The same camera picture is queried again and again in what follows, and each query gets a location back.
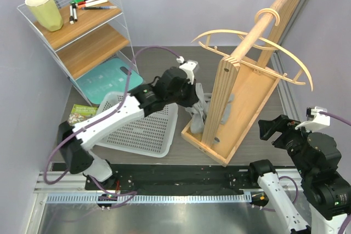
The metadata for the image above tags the orange white marker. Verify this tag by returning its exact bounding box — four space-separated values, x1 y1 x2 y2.
77 0 109 9

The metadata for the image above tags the black white marker right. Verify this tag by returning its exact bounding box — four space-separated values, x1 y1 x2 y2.
71 3 78 22

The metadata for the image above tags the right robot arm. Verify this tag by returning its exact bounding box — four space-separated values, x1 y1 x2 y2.
247 115 350 233

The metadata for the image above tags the wooden clothes rack stand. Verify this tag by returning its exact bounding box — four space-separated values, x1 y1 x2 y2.
182 0 300 167

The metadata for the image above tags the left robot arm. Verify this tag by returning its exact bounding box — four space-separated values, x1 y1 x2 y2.
58 61 199 190

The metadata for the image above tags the white wire shelf unit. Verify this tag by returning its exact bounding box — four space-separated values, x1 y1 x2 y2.
17 0 134 104

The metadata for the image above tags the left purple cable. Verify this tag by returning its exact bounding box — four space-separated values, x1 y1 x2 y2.
43 46 182 193

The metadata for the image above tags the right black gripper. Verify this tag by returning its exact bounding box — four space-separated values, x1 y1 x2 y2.
258 112 319 175

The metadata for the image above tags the black white marker left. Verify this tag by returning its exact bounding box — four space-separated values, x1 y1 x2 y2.
69 5 75 25

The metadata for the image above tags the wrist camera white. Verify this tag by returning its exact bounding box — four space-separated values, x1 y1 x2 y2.
295 106 330 132
176 56 199 85

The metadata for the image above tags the grey tank top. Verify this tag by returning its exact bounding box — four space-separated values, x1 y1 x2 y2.
185 83 234 134

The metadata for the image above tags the teal bathroom scale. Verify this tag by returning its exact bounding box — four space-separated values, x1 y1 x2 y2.
75 57 144 105

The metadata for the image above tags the white plastic basket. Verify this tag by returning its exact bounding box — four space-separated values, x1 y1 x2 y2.
97 104 178 158

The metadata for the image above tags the thin black pen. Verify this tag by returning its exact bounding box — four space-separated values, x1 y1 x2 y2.
81 6 118 10

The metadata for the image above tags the yellow-green cup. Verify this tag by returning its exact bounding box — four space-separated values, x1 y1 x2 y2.
25 0 64 32

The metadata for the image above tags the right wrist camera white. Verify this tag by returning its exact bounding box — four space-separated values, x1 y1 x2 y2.
295 106 330 132

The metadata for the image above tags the black white marker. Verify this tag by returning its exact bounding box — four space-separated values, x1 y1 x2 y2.
71 3 78 22
69 5 75 25

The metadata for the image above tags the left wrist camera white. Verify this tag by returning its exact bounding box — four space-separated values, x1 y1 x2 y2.
176 56 199 85

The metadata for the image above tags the green book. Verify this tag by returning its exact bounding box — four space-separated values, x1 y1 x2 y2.
67 104 98 125

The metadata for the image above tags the white cable duct strip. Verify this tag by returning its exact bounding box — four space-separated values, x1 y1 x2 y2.
46 192 252 204

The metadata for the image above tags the red white marker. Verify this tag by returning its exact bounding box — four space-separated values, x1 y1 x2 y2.
76 0 97 5

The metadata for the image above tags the purple cable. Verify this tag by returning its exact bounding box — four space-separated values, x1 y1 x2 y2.
43 46 182 193
319 112 351 127

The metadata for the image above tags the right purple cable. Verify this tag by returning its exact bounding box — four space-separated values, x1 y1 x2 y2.
319 112 351 127

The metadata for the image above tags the wooden clothes hanger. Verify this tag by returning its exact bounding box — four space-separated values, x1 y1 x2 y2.
191 8 314 92

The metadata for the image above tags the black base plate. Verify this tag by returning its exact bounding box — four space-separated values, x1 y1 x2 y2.
100 164 260 196

